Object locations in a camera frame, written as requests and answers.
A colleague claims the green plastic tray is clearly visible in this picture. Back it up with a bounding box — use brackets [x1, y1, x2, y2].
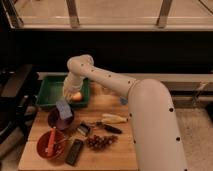
[37, 75, 90, 110]

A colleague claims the black rectangular remote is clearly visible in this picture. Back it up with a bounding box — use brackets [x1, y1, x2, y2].
[65, 139, 84, 166]

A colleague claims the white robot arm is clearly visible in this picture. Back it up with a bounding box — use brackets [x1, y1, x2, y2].
[63, 55, 189, 171]

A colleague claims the apple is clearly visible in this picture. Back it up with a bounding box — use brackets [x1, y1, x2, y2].
[71, 92, 83, 102]

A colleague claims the black chair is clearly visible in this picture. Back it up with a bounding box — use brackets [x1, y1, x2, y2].
[0, 64, 38, 144]

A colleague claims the banana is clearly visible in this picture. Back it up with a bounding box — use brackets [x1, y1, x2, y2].
[101, 114, 128, 124]

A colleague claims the blue sponge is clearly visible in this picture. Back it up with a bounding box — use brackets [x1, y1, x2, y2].
[56, 99, 73, 120]

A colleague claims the red bowl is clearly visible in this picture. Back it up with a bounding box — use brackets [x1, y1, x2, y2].
[36, 130, 66, 160]

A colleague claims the purple bowl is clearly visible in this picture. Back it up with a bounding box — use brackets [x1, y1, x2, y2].
[47, 107, 74, 131]

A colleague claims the bunch of red grapes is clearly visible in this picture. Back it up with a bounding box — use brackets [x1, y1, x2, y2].
[85, 135, 118, 151]

